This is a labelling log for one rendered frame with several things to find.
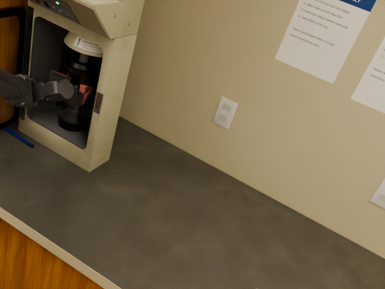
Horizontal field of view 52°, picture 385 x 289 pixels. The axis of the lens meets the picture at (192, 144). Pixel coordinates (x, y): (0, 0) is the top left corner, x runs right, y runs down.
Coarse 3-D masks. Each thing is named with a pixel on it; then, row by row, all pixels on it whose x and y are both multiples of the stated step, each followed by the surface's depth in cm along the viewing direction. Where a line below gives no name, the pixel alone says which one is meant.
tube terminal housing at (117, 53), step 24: (120, 0) 103; (144, 0) 112; (72, 24) 112; (120, 24) 107; (120, 48) 113; (120, 72) 119; (120, 96) 126; (24, 120) 136; (96, 120) 122; (48, 144) 135; (72, 144) 130; (96, 144) 127
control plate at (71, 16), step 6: (30, 0) 111; (42, 0) 106; (48, 0) 104; (54, 0) 102; (60, 0) 100; (54, 6) 106; (60, 6) 103; (66, 6) 101; (66, 12) 105; (72, 12) 102; (72, 18) 106
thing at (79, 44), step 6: (66, 36) 120; (72, 36) 118; (78, 36) 116; (66, 42) 119; (72, 42) 117; (78, 42) 116; (84, 42) 116; (90, 42) 116; (72, 48) 117; (78, 48) 117; (84, 48) 116; (90, 48) 117; (96, 48) 117; (90, 54) 117; (96, 54) 117; (102, 54) 118
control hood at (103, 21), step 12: (72, 0) 96; (84, 0) 94; (96, 0) 97; (108, 0) 101; (84, 12) 98; (96, 12) 95; (108, 12) 100; (84, 24) 106; (96, 24) 101; (108, 24) 102; (108, 36) 105
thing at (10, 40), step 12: (0, 24) 109; (12, 24) 113; (0, 36) 111; (12, 36) 115; (0, 48) 113; (12, 48) 117; (0, 60) 115; (12, 60) 120; (12, 72) 122; (0, 108) 124; (12, 108) 129; (0, 120) 126
